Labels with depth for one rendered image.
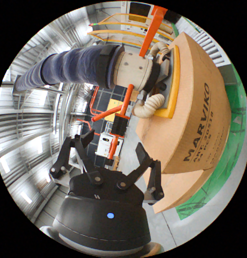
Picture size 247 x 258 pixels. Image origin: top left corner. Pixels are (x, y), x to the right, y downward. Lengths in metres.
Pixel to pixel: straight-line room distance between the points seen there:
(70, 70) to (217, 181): 1.40
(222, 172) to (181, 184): 0.61
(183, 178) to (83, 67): 0.82
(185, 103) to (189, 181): 0.52
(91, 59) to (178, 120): 0.33
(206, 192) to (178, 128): 1.04
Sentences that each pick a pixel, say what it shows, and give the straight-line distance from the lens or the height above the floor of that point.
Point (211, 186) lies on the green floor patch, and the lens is 1.13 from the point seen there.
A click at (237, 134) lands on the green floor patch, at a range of 1.11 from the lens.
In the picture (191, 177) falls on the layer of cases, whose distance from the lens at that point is 0.60.
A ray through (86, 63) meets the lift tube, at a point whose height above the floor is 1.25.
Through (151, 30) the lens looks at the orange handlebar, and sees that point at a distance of 0.25.
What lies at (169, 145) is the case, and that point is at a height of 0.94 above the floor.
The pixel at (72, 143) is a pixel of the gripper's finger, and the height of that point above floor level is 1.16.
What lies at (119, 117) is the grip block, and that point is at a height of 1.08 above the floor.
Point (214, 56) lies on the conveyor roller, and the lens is 0.94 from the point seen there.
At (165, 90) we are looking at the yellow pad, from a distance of 0.27.
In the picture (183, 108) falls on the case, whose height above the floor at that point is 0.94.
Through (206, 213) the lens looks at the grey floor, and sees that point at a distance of 1.24.
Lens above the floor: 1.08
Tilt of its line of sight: 5 degrees down
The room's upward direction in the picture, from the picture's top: 74 degrees counter-clockwise
